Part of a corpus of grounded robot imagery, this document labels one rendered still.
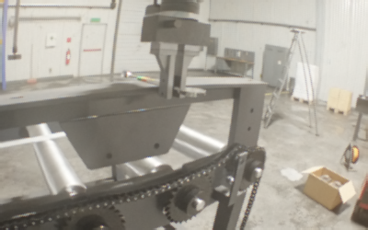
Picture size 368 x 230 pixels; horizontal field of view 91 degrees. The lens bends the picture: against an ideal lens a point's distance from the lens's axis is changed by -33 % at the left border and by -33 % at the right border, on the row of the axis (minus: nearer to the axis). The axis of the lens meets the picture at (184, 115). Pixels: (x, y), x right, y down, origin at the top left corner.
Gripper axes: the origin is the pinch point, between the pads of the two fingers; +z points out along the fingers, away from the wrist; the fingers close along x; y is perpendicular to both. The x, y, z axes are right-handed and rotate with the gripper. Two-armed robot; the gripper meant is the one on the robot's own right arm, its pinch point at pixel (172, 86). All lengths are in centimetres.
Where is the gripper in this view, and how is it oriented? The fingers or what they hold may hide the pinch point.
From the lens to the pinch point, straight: 47.8
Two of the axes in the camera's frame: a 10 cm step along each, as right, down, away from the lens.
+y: 6.6, 2.5, -7.0
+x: 7.4, -1.2, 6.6
